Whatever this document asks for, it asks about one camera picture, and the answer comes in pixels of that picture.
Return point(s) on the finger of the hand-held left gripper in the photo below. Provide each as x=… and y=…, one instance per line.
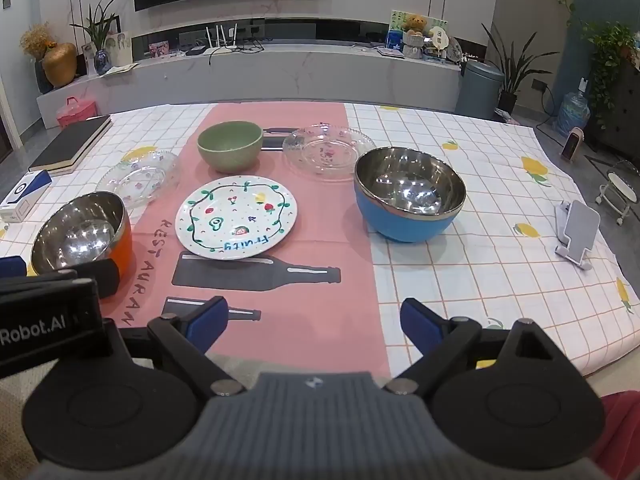
x=100, y=277
x=11, y=266

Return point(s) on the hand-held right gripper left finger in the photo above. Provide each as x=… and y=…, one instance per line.
x=205, y=321

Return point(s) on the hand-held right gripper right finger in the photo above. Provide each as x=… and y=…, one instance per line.
x=420, y=322

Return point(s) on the orange steel bowl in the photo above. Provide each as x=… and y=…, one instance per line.
x=80, y=235

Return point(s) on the clear glass plate with stickers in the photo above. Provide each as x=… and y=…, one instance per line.
x=137, y=180
x=327, y=152

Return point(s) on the white painted fruit plate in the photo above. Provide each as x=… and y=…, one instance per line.
x=235, y=217

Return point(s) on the blue steel bowl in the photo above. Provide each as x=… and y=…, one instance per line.
x=407, y=190

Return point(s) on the green ceramic bowl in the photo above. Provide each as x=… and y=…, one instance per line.
x=230, y=145

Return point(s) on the blue and white box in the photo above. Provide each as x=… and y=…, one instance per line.
x=22, y=195

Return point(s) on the checked lemon print tablecloth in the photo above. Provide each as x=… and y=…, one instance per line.
x=320, y=280

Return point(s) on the black book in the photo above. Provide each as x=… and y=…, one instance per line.
x=70, y=142

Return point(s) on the pink plastic basket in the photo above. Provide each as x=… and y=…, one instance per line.
x=75, y=112

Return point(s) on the white phone stand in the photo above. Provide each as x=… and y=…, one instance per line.
x=580, y=230

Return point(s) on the gold vase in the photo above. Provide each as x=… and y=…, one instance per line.
x=59, y=63

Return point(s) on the yellowish paper sheet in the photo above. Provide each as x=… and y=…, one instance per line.
x=120, y=67

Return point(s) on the blue glass vase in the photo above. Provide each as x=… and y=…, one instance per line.
x=102, y=61

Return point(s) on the dried yellow flowers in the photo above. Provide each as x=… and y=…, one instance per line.
x=36, y=40

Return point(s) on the person's red clothing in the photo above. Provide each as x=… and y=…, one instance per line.
x=622, y=435

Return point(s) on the small pink device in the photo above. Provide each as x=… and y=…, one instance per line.
x=571, y=145

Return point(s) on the pink photo card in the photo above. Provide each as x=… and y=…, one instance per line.
x=159, y=49

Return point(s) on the white rolling stand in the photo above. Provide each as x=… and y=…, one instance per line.
x=617, y=187

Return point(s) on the grey blue trash can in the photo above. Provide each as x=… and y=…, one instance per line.
x=479, y=89

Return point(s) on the green leafy plant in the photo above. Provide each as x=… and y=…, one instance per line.
x=97, y=22

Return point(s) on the blue water jug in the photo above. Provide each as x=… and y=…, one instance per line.
x=572, y=112

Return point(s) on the white router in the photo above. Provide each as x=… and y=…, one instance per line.
x=222, y=40

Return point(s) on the potted long leaf plant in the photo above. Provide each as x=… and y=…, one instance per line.
x=515, y=67

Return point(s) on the white round sign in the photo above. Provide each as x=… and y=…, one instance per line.
x=438, y=37

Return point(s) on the green blue poster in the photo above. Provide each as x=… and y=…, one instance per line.
x=397, y=30

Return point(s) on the dark cabinet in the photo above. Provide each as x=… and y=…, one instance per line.
x=620, y=105

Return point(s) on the brown teddy bear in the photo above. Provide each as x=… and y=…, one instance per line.
x=414, y=25

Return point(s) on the green ivy plant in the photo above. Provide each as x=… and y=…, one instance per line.
x=607, y=55

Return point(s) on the white photo frame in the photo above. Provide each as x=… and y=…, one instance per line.
x=119, y=47

